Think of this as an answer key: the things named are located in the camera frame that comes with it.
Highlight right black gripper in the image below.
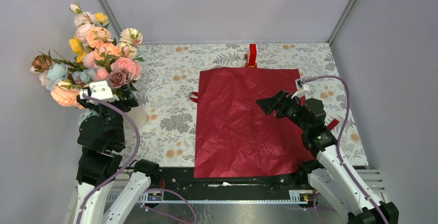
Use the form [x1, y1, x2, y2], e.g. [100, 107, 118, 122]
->
[256, 89, 310, 132]

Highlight pink rose stem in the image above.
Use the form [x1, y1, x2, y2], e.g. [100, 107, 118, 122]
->
[111, 57, 142, 81]

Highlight brown and red wrapping paper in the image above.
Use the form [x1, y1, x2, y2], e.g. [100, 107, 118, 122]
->
[193, 67, 339, 179]

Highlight peach rose stem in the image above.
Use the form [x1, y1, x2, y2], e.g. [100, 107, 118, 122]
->
[51, 79, 87, 109]

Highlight light blue flower stem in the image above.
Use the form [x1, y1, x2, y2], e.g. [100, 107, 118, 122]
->
[45, 64, 97, 91]

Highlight brown rose stem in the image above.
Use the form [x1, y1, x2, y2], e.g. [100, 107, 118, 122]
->
[30, 50, 86, 74]

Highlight small blue bud stem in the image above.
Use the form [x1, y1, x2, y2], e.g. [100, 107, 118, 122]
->
[107, 69, 133, 89]

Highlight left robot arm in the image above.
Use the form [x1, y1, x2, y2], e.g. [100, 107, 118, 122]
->
[73, 81, 160, 223]

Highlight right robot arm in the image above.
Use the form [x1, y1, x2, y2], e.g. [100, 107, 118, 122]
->
[256, 91, 399, 223]

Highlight white ceramic vase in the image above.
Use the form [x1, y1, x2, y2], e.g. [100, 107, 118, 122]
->
[126, 95, 148, 130]

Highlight red toy block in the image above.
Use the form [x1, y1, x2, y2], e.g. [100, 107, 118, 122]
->
[244, 44, 257, 68]

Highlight floral patterned table mat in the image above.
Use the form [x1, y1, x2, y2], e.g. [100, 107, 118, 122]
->
[134, 43, 368, 167]

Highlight pastel rose bunch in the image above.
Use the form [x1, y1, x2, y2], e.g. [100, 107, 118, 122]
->
[37, 3, 145, 86]

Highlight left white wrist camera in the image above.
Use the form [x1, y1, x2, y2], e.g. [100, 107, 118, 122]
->
[79, 80, 120, 102]

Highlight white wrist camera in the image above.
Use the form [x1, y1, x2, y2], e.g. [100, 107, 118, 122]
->
[79, 80, 120, 102]
[292, 78, 310, 99]

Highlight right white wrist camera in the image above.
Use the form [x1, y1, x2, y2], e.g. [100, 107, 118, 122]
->
[292, 78, 310, 99]

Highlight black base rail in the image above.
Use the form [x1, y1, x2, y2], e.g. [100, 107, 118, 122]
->
[150, 167, 316, 200]

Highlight slotted white cable duct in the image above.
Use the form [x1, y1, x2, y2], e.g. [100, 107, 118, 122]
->
[106, 190, 317, 205]

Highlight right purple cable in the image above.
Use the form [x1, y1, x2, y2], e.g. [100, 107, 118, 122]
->
[301, 75, 391, 224]

